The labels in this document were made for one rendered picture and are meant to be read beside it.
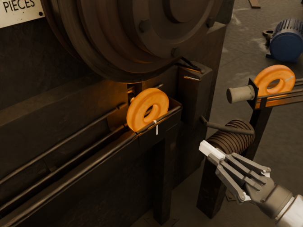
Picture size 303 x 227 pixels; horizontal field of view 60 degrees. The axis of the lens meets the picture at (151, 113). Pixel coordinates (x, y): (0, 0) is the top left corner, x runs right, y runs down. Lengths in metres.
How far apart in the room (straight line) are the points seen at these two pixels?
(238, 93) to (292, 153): 0.94
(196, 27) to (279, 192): 0.41
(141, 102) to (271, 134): 1.36
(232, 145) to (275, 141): 0.90
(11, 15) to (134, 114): 0.39
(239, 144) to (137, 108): 0.49
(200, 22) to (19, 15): 0.39
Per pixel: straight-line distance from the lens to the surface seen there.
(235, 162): 0.70
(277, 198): 0.65
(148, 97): 0.77
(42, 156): 0.75
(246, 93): 1.06
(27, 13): 0.63
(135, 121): 0.78
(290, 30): 2.76
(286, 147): 1.93
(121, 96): 0.81
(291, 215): 0.64
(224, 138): 1.07
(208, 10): 0.66
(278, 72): 1.07
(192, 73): 0.92
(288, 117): 2.19
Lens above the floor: 1.26
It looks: 40 degrees down
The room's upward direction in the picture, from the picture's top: straight up
